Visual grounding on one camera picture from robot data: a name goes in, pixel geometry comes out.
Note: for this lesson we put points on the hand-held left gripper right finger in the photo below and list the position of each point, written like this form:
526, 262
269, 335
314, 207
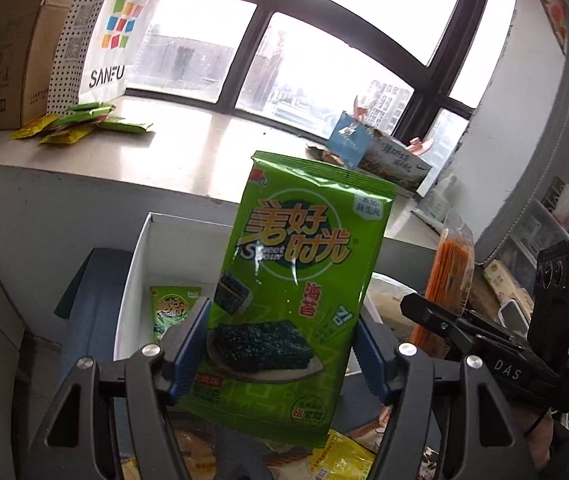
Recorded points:
369, 360

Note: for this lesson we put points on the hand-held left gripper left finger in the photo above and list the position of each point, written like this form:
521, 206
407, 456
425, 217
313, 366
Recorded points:
192, 355

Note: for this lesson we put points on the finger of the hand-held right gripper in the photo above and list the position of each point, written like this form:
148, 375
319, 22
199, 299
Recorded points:
432, 317

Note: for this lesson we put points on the white cardboard box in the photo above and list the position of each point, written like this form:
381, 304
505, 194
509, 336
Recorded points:
132, 280

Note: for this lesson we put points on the green seaweed snack packet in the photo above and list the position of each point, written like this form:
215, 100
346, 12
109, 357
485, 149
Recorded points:
289, 240

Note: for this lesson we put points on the person's right hand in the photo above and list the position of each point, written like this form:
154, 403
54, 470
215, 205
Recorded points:
544, 447

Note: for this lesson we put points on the orange edged snack bag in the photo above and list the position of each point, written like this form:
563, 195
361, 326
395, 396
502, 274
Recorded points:
447, 280

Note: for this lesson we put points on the white small case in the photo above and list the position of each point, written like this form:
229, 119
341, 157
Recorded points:
514, 317

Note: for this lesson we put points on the small green seaweed packet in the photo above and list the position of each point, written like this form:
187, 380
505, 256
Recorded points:
172, 310

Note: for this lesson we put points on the clear plastic drawer organizer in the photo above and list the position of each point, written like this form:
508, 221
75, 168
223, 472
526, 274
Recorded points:
554, 215

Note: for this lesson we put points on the beige striped snack packet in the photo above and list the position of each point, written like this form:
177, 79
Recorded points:
199, 455

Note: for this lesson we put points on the yellow snack packet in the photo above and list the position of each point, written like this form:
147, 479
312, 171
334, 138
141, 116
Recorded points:
339, 460

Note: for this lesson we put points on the pale plastic bottle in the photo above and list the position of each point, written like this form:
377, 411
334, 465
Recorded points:
437, 200

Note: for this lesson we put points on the scenic printed carton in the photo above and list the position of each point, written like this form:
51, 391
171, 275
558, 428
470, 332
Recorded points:
389, 165

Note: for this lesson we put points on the brown snack wrapper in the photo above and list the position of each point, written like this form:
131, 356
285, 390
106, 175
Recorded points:
324, 152

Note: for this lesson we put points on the pile of green yellow packets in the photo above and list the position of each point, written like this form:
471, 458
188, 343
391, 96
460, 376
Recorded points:
74, 125

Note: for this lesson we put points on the white paper shopping bag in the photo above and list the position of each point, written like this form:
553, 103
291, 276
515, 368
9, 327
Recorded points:
114, 60

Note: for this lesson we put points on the brown cardboard box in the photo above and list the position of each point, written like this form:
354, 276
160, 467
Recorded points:
9, 60

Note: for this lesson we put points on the black window frame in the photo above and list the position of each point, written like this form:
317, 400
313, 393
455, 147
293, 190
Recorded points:
439, 75

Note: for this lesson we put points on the orange printed wall poster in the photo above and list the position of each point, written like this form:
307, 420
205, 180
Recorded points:
551, 5

